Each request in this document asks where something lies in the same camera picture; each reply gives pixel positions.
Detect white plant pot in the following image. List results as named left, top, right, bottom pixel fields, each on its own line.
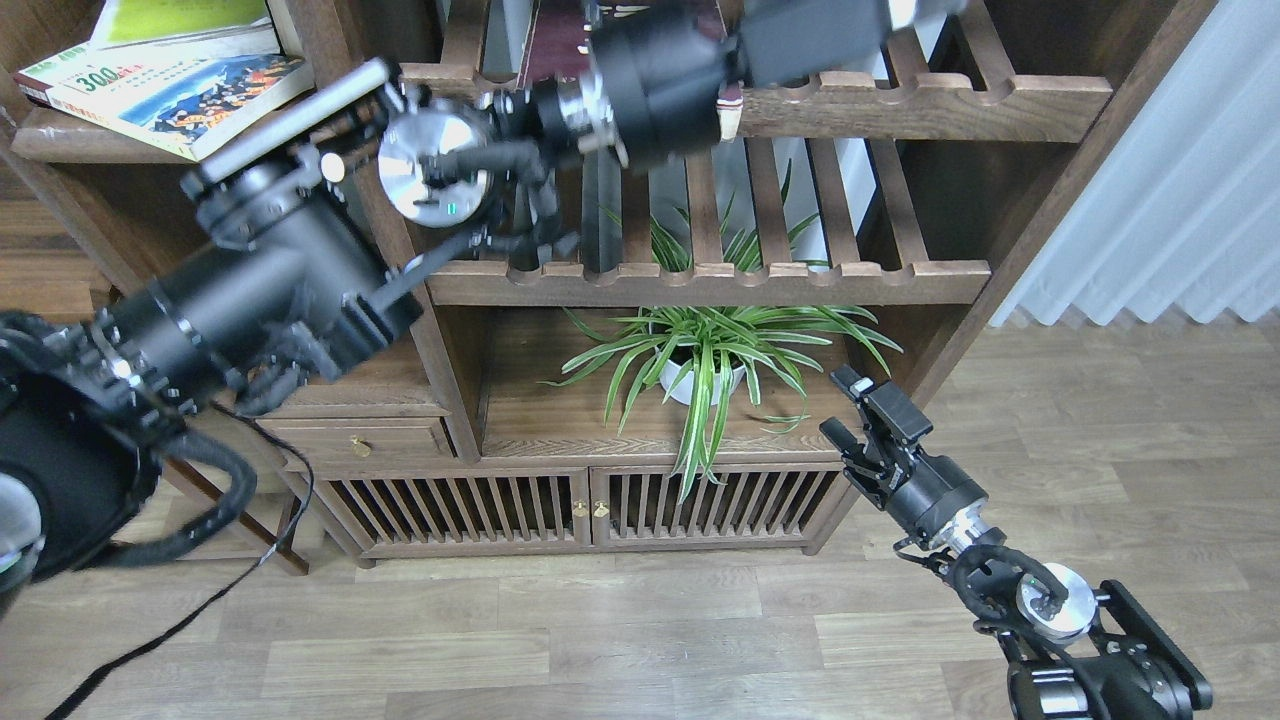
left=659, top=347, right=746, bottom=407

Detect maroon book white characters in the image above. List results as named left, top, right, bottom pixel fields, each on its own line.
left=517, top=1, right=745, bottom=142

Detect white curtain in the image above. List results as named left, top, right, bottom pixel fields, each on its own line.
left=991, top=1, right=1279, bottom=327

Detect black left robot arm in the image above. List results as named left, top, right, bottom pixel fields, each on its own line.
left=3, top=1, right=965, bottom=610

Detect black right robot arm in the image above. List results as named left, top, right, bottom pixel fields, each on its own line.
left=820, top=366, right=1213, bottom=719

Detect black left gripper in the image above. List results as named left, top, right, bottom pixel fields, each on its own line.
left=559, top=1, right=966, bottom=170

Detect yellow green book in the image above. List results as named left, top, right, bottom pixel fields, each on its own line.
left=87, top=1, right=282, bottom=59

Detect green spider plant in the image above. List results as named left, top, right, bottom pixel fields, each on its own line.
left=545, top=160, right=904, bottom=503

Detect dark wooden bookshelf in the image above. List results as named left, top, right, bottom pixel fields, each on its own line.
left=0, top=0, right=1222, bottom=569

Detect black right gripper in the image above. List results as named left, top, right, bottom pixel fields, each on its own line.
left=820, top=365, right=991, bottom=551

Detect book with mountain cover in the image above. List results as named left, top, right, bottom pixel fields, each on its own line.
left=13, top=44, right=314, bottom=161

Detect brass drawer knob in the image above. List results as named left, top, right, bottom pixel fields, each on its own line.
left=349, top=436, right=372, bottom=457

